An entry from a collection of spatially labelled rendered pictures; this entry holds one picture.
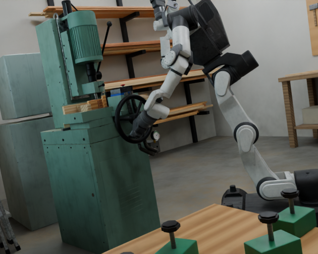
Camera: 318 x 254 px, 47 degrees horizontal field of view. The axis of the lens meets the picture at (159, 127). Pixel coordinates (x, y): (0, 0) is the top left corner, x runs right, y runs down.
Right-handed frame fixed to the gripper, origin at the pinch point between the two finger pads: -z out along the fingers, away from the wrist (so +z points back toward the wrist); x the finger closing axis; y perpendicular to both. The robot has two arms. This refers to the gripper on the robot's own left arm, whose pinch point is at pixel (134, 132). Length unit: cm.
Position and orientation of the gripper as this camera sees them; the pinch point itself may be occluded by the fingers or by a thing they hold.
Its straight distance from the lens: 200.4
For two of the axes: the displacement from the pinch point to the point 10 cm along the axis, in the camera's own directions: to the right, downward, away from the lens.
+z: 5.3, -5.3, -6.6
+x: 0.0, -7.8, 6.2
